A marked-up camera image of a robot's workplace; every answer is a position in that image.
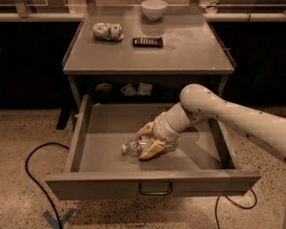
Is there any crushed white soda can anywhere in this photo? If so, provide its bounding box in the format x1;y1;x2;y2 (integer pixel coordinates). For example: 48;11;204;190
92;22;124;42

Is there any right white tag card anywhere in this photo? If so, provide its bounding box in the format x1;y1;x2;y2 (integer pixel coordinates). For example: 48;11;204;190
137;83;153;96

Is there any black remote control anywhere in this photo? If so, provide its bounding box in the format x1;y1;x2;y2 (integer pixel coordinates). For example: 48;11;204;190
133;37;163;48

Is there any clear plastic water bottle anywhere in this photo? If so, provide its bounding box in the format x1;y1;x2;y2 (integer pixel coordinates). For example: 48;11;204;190
121;135;178;160

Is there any grey open top drawer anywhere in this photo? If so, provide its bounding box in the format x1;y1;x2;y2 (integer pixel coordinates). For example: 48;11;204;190
46;95;260;200

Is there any round grey object inside cabinet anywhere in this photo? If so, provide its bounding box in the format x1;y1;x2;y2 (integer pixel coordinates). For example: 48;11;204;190
94;83;112;96

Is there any black floor cable left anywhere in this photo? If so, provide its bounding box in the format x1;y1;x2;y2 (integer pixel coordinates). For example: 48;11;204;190
24;141;71;229

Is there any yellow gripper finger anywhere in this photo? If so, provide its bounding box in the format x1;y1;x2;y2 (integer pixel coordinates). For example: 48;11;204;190
137;122;153;136
139;138;165;160

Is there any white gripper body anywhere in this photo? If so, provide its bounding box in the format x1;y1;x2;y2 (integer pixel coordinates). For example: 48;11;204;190
153;112;180;142

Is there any black floor cable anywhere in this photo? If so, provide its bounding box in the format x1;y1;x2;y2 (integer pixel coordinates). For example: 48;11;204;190
214;188;257;229
24;141;71;229

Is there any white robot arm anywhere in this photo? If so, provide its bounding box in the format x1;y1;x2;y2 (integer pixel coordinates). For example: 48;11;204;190
137;84;286;164

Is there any white tag card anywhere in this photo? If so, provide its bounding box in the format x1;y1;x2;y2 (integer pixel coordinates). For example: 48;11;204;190
137;83;153;96
121;83;136;96

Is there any black floor cable right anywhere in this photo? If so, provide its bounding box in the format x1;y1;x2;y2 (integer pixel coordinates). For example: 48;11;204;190
214;188;257;229

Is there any left white tag card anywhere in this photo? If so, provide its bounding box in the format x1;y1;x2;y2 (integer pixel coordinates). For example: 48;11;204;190
121;83;136;96

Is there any metal drawer handle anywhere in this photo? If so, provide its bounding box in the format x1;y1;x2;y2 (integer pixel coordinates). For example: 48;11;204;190
138;182;173;196

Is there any white ceramic bowl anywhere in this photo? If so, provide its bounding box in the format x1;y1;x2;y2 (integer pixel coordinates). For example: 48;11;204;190
141;0;168;21

